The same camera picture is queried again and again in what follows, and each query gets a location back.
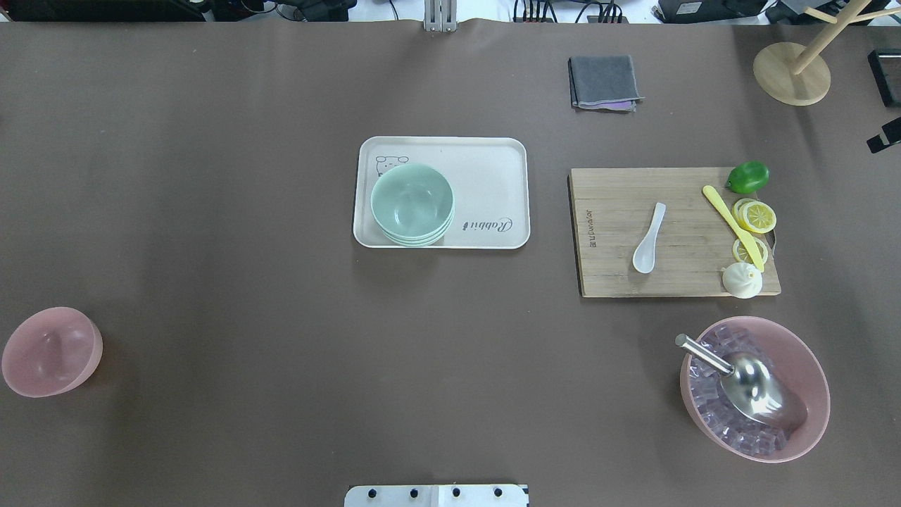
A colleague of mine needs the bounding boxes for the small pink bowl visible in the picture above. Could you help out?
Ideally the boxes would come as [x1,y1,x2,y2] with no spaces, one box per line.
[2,307,103,398]

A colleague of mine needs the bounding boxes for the bottom green bowl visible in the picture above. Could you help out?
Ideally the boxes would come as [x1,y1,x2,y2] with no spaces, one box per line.
[383,227,448,247]

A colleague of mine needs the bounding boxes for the green bowl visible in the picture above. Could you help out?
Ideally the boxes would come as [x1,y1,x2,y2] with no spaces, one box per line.
[370,163,455,237]
[377,218,453,245]
[383,227,448,247]

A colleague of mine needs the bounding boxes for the middle green bowl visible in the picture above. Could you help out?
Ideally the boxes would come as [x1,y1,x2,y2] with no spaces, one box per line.
[377,218,453,245]

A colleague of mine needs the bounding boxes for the top green bowl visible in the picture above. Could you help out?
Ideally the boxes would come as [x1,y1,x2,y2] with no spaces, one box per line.
[370,163,455,237]

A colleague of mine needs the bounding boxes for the white ceramic spoon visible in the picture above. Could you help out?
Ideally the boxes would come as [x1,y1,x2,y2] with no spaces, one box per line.
[633,202,667,274]

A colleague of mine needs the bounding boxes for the large pink bowl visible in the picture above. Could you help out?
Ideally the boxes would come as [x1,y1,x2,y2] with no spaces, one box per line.
[679,315,831,464]

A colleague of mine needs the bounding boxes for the cream rabbit tray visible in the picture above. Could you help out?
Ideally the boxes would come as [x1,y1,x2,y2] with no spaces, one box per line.
[352,136,531,250]

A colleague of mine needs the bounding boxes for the bamboo cutting board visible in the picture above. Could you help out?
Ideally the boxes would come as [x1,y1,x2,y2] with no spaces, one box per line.
[569,167,739,298]

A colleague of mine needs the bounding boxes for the grey folded cloth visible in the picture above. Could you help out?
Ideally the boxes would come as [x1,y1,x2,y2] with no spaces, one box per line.
[567,55,643,106]

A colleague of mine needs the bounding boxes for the purple cloth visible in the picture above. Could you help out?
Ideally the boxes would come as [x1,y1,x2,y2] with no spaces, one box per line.
[573,100,636,113]

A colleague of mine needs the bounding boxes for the clear ice cubes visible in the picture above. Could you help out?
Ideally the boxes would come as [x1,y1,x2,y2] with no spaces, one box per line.
[688,325,792,456]

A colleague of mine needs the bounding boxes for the lower lemon slice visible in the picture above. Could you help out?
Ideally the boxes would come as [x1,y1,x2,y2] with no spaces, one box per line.
[731,198,757,230]

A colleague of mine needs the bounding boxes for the lemon slice near bun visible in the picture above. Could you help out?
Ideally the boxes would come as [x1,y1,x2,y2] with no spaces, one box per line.
[731,237,769,264]

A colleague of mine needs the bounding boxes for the white steamed bun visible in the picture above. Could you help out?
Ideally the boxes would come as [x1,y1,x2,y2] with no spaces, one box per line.
[722,262,763,299]

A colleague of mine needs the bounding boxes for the yellow plastic knife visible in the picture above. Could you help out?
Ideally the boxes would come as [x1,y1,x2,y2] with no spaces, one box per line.
[702,185,765,273]

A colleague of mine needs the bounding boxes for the green lime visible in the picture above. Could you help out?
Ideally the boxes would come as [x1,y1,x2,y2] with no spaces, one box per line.
[725,161,770,195]

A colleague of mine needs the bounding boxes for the top lemon slice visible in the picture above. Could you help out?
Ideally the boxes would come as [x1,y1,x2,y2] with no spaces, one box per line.
[741,200,778,234]

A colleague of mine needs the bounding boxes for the metal ice scoop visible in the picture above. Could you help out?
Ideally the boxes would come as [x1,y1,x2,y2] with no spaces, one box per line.
[674,334,808,431]

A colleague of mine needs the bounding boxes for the wooden stand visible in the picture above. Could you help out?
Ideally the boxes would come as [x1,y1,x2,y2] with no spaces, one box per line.
[752,1,900,106]

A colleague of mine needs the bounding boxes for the black device at edge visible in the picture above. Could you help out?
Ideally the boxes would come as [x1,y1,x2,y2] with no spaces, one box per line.
[867,49,900,154]

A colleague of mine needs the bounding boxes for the metal frame post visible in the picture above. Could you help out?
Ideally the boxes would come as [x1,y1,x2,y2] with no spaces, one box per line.
[424,0,458,32]

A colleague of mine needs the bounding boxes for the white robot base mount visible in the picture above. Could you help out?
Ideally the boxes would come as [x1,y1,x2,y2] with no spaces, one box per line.
[344,484,530,506]

